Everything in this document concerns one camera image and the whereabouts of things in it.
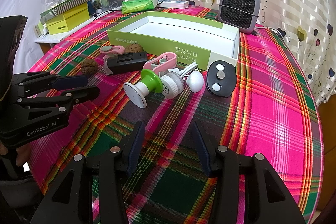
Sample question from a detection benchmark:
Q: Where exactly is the white power strip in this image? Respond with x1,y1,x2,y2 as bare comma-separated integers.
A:
159,0,189,9

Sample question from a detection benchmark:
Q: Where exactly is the pink clip large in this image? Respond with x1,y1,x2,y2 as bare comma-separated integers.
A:
143,52,177,75

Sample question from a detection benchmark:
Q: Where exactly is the green white open box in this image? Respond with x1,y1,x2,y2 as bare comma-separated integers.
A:
107,11,240,71

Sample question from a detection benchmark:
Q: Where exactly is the striped box lid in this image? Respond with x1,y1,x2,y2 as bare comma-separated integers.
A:
40,0,91,24

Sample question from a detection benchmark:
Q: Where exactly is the person left hand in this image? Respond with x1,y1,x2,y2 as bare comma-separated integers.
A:
0,142,31,166

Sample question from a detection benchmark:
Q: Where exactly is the yellow shoe box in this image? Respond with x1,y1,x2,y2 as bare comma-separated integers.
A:
46,3,90,35

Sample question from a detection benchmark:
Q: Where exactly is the grey mini heater fan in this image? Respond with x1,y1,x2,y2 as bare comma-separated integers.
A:
218,0,260,34

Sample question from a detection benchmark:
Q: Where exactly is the pink clip small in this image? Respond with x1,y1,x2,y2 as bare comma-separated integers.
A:
99,46,125,59

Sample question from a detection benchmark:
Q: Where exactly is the black rectangular device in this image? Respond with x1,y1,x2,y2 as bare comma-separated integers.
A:
104,51,147,75

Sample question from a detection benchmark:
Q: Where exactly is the green white suction stamp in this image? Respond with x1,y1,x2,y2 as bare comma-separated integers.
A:
123,69,163,109

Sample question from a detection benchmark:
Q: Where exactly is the green tissue pack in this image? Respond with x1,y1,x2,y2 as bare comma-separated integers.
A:
121,0,158,14

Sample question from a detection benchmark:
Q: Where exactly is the black oval three-button pad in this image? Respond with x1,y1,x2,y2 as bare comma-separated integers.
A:
206,60,237,98

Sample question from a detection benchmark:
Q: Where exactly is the white usb cable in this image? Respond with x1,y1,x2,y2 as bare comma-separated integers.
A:
175,61,199,77

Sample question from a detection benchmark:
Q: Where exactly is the white round bulb light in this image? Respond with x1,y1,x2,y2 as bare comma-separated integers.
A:
186,71,204,93

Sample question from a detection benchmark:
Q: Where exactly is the brown walnut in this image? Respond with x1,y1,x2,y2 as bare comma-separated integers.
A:
81,59,98,77
124,44,143,53

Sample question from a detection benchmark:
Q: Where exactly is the white round timer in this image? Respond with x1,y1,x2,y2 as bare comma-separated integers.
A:
160,72,185,99

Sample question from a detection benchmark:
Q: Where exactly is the plaid tablecloth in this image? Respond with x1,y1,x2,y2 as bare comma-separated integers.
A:
27,5,325,224

